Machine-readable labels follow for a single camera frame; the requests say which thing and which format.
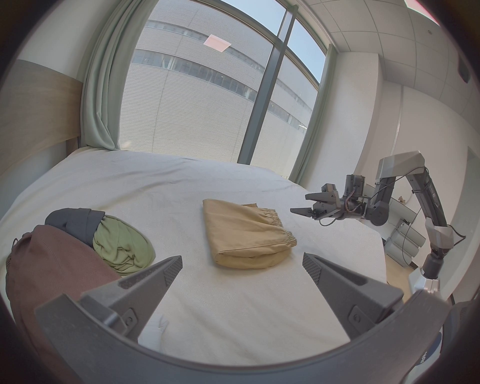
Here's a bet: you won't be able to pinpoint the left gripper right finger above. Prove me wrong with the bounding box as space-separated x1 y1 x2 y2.
302 252 404 341

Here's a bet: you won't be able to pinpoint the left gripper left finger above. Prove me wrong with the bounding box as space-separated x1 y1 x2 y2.
79 255 184 341

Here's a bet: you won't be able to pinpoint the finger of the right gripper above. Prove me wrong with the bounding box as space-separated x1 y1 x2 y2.
290 207 323 220
305 191 340 203

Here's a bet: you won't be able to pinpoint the tan shorts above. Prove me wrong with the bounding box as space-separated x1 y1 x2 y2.
202 199 298 269

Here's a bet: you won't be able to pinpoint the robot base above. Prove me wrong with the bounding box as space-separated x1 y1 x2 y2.
410 270 445 301

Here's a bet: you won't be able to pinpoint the bed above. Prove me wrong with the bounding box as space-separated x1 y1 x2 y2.
0 59 388 357

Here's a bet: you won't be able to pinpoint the green garment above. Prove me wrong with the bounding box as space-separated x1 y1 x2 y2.
92 215 156 277

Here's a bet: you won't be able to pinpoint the brown garment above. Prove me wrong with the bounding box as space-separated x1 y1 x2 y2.
5 224 122 338

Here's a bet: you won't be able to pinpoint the black garment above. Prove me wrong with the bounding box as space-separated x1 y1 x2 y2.
45 208 106 248

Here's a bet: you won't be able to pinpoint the window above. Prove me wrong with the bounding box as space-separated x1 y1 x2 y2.
118 0 329 179

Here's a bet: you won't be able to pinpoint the pale green curtain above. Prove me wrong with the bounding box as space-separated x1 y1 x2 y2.
80 0 158 151

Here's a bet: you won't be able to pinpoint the black cable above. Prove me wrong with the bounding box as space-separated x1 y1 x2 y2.
446 224 466 248

